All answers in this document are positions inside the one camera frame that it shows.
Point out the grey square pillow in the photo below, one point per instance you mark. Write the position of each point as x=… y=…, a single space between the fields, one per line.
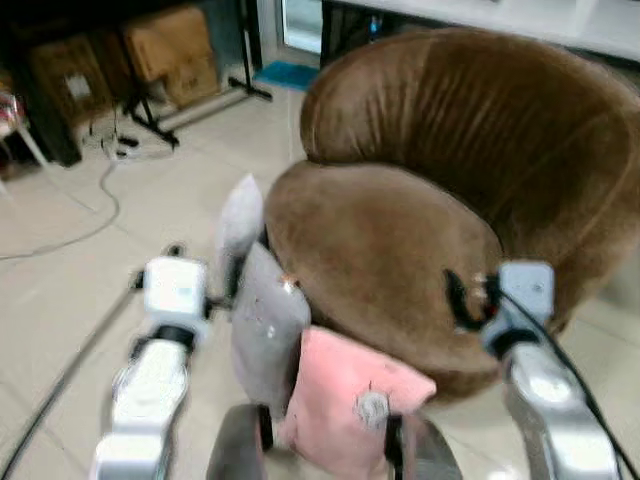
x=268 y=325

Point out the blue floor mat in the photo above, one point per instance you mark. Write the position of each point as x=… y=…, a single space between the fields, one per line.
x=286 y=75

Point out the pink square pillow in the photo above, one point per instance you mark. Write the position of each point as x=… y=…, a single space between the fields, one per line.
x=335 y=390

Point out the white long table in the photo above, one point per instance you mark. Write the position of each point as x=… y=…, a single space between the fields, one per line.
x=520 y=22

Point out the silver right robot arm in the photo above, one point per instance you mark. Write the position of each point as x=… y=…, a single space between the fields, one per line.
x=550 y=410

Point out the dark brown cardboard box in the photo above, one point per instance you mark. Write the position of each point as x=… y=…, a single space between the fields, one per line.
x=70 y=80

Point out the grey left robot leg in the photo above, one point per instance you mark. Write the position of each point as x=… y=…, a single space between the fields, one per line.
x=238 y=445

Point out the light brown cardboard box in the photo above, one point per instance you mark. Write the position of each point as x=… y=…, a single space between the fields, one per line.
x=172 y=50

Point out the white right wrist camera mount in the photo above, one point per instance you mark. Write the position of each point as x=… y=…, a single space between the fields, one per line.
x=528 y=292

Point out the black metal floor stand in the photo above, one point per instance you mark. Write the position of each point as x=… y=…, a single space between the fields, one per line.
x=150 y=118

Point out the grey robot leg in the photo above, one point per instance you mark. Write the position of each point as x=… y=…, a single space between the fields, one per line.
x=425 y=450
x=238 y=445

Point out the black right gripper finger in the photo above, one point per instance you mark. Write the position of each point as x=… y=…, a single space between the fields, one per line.
x=455 y=300

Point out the brown velvet round sofa chair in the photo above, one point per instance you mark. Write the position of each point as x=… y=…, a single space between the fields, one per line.
x=430 y=160

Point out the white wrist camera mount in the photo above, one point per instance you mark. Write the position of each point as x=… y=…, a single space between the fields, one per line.
x=175 y=290
x=528 y=292

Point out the white power strip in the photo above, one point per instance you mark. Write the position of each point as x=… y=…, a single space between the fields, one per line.
x=122 y=143

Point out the pale grey white pillow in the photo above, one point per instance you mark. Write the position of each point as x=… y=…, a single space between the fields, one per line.
x=240 y=220

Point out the black cabinet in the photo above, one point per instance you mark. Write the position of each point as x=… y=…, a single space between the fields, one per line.
x=40 y=130

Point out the grey right robot leg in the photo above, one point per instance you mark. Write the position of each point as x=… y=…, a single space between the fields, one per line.
x=425 y=450

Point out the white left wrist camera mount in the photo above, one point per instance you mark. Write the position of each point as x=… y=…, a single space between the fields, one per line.
x=175 y=290

